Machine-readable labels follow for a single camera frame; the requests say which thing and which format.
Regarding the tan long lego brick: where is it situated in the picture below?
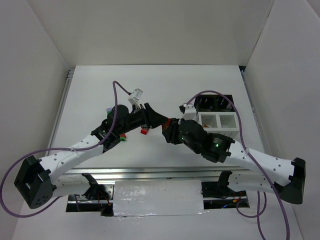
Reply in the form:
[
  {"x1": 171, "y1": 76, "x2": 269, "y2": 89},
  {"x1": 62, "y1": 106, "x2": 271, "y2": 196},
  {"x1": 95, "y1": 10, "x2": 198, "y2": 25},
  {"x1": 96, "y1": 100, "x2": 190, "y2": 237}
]
[{"x1": 161, "y1": 122, "x2": 169, "y2": 131}]

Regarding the red curved lego brick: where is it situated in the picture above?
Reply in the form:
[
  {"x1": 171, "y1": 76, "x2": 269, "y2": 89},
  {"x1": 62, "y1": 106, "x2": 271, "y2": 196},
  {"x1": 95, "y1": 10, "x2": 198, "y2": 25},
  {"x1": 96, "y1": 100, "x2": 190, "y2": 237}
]
[{"x1": 140, "y1": 127, "x2": 149, "y2": 135}]

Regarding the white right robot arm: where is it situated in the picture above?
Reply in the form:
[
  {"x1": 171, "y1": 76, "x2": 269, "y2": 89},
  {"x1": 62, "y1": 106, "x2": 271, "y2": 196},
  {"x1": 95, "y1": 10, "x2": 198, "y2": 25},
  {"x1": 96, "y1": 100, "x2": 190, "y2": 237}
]
[{"x1": 161, "y1": 118, "x2": 306, "y2": 205}]

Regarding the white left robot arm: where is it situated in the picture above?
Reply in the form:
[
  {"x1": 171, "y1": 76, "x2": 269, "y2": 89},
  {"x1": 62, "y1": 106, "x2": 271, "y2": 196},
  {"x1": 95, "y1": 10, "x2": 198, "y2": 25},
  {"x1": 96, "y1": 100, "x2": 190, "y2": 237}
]
[{"x1": 14, "y1": 103, "x2": 168, "y2": 209}]

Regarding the white slotted container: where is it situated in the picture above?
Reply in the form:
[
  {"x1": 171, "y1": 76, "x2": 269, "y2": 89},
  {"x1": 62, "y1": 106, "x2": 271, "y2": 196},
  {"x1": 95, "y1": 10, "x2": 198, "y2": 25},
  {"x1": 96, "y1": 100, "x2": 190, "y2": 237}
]
[{"x1": 198, "y1": 112, "x2": 240, "y2": 139}]

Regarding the white taped cover panel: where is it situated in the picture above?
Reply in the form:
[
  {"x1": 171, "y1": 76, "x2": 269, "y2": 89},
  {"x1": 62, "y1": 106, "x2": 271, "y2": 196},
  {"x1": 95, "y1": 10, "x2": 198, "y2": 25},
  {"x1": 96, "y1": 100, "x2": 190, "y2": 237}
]
[{"x1": 113, "y1": 180, "x2": 205, "y2": 217}]

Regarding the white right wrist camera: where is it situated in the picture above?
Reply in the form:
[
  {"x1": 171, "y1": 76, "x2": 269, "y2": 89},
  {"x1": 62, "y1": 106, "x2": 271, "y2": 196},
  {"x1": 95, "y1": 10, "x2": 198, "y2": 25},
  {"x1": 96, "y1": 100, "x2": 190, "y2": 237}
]
[{"x1": 179, "y1": 103, "x2": 199, "y2": 122}]

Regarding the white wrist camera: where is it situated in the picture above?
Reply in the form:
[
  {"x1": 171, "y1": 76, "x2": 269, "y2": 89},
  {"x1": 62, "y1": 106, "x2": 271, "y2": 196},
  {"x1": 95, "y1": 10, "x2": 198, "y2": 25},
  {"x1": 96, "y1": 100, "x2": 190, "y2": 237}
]
[
  {"x1": 179, "y1": 103, "x2": 199, "y2": 122},
  {"x1": 128, "y1": 88, "x2": 143, "y2": 108}
]

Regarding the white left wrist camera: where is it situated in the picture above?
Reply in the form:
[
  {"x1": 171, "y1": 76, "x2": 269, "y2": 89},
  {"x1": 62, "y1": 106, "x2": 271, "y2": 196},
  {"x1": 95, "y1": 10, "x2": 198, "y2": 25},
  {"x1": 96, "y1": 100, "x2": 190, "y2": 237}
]
[{"x1": 128, "y1": 88, "x2": 143, "y2": 108}]

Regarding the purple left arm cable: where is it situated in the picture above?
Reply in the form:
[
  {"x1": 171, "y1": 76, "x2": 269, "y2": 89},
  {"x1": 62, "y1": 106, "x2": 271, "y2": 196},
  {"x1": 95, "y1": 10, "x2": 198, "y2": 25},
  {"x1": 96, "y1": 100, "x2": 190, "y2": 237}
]
[{"x1": 0, "y1": 80, "x2": 133, "y2": 219}]

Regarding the aluminium front rail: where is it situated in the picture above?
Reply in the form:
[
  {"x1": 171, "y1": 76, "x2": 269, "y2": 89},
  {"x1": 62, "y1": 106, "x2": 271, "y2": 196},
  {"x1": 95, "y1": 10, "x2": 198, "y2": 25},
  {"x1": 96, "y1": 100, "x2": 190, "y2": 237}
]
[{"x1": 63, "y1": 166, "x2": 258, "y2": 183}]

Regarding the aluminium rail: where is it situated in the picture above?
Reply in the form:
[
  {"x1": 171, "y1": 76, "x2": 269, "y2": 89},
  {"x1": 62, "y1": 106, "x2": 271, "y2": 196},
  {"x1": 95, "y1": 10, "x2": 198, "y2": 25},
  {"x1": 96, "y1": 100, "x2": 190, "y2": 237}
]
[
  {"x1": 63, "y1": 166, "x2": 258, "y2": 183},
  {"x1": 47, "y1": 68, "x2": 75, "y2": 148}
]

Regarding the aluminium left side rail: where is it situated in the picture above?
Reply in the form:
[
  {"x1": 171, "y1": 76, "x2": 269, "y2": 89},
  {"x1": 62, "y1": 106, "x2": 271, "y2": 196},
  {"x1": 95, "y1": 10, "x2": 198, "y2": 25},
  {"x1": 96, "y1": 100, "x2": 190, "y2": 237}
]
[{"x1": 47, "y1": 68, "x2": 75, "y2": 148}]

